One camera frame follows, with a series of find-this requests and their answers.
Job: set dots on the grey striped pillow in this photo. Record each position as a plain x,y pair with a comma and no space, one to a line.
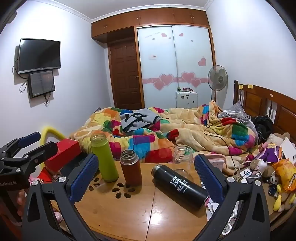
233,111

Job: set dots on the yellow snack bag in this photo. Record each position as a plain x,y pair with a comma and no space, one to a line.
285,173

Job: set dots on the purple doll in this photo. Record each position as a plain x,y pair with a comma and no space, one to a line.
270,153

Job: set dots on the green cup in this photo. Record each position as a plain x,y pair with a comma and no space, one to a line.
105,160

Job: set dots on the wooden bed headboard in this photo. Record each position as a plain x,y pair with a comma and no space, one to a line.
272,104

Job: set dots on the wooden wardrobe with heart stickers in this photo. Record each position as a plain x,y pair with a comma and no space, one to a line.
175,58

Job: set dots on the black cup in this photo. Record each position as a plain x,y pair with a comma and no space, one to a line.
180,185

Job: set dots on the red box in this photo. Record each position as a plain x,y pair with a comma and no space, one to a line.
64,150

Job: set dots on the black cloth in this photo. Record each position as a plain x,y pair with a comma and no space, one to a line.
263,126

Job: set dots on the white paper box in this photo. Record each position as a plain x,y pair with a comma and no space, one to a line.
289,149

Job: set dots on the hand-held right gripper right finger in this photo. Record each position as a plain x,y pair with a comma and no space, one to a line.
208,177

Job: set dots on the colourful patchwork blanket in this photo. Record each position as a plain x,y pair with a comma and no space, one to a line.
189,134

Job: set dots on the yellow plush toy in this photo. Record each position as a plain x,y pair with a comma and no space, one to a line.
281,199

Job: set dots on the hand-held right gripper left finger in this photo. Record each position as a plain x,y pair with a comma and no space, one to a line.
83,177

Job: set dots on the clear glass cup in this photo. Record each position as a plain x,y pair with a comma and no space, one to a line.
182,154

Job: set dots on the white charger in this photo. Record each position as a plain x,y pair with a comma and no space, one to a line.
247,174

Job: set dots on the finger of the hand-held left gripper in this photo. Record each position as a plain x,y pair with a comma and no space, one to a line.
29,139
42,151

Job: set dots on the grey and black garment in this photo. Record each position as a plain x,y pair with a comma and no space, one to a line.
138,118

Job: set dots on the brown wooden door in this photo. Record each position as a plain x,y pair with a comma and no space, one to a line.
124,71

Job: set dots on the standing fan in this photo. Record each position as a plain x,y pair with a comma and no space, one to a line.
217,77

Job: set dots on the pink phone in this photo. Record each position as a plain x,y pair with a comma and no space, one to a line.
216,162

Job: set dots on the yellow foam tube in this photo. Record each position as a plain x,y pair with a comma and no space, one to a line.
52,132

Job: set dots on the brown cup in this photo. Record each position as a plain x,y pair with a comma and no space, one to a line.
130,171

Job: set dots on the small white bottle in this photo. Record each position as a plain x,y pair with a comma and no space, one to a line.
262,164

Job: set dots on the small black wall monitor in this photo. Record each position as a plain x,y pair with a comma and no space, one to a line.
41,83

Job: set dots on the white bedside cabinet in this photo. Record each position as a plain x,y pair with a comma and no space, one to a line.
186,99

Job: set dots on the black wall television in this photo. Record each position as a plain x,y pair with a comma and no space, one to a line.
39,55

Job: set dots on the beige plush toy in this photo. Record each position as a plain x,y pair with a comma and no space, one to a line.
277,138

